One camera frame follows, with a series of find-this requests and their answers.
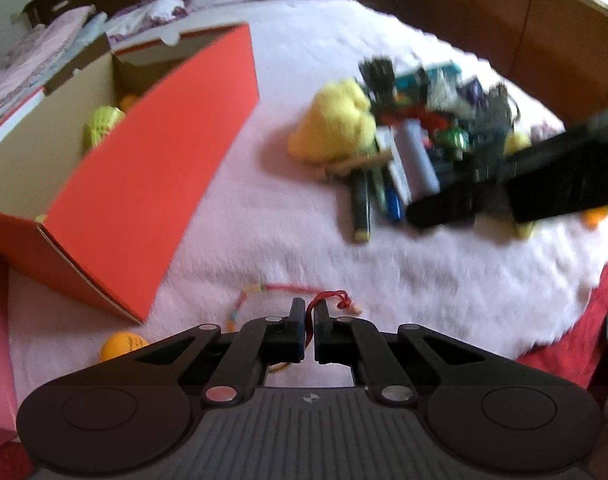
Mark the dark marker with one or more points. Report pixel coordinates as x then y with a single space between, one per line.
361 205

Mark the large yellow plush toy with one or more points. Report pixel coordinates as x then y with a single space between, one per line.
334 120

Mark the grey metal plug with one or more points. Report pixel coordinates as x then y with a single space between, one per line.
494 110

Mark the yellow green shuttlecock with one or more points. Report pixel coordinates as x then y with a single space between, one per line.
104 125

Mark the blue marker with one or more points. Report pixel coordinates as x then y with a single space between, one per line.
394 202

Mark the orange ping pong ball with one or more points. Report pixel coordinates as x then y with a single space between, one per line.
596 216
123 347
130 103

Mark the slim yellow plush toy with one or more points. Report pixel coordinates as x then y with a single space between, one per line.
516 142

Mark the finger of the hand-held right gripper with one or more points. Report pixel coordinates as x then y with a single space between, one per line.
459 205

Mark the green marker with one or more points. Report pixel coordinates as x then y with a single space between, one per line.
379 190

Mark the red cardboard box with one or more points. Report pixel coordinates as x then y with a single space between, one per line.
134 210

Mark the light blue blanket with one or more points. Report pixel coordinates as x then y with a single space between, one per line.
95 26

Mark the red blanket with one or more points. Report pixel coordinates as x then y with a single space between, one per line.
584 335

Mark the black shuttlecock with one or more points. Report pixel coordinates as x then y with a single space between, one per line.
378 77

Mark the pink quilt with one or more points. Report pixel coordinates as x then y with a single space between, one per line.
34 60

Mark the white cream tube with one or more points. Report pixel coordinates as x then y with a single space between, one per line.
418 157

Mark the green toy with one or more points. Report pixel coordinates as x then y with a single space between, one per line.
451 140

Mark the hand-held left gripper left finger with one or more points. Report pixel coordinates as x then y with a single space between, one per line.
296 335

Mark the teal tube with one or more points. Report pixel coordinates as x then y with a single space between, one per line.
424 77

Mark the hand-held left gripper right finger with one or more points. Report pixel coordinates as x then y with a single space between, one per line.
323 335

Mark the wooden cabinet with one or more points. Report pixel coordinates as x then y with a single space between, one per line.
509 20

